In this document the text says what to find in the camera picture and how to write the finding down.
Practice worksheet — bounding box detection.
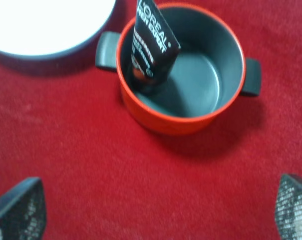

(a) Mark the red tablecloth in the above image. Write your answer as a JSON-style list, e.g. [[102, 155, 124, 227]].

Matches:
[[0, 0, 302, 240]]

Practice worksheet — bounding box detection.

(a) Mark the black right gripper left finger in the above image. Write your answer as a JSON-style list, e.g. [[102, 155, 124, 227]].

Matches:
[[0, 176, 47, 240]]

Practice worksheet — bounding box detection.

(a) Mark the black face wash tube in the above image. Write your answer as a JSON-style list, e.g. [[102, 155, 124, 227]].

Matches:
[[131, 0, 181, 94]]

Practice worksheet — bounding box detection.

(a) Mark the light blue round plate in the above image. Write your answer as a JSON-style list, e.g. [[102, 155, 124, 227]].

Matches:
[[0, 0, 118, 60]]

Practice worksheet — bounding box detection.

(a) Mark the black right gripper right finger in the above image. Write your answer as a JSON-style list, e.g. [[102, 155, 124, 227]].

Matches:
[[275, 174, 302, 240]]

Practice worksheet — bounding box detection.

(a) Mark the red pot with black handles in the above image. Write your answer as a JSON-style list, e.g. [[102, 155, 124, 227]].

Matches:
[[95, 2, 262, 136]]

